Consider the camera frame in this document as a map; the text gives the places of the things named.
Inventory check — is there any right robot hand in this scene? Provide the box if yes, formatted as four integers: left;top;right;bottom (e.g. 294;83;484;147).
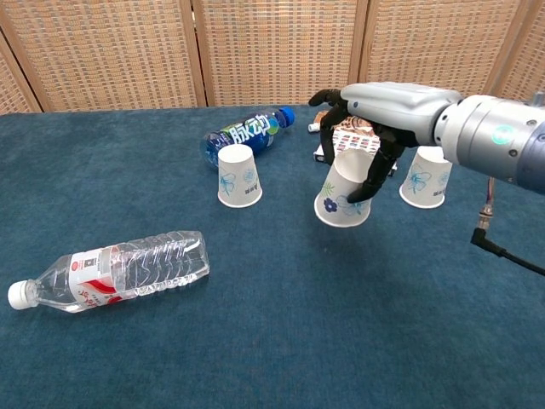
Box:
308;81;465;204

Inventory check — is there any white paper cup dark flower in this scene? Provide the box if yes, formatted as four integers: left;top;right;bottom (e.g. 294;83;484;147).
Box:
313;148;384;228

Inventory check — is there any white paper cup blue flower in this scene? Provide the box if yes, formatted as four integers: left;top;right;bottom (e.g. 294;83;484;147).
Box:
399;146;453;210
216;143;263;209

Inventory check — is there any orange spout pouch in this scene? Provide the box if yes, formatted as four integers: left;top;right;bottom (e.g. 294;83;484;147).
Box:
307;109;378;134

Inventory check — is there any white patterned card box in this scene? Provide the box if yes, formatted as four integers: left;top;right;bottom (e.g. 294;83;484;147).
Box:
313;130;400;176

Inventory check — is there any bamboo screen panel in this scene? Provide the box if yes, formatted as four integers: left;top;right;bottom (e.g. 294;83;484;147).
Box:
0;0;209;112
359;0;529;101
191;0;370;107
0;16;43;115
496;0;545;103

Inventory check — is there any blue drink bottle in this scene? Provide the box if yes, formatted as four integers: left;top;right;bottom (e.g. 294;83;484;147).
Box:
199;106;296;171

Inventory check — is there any clear water bottle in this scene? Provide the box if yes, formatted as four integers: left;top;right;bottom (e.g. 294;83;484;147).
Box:
7;230;210;314

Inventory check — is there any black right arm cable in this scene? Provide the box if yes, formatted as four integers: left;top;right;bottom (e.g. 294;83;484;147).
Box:
470;176;545;276

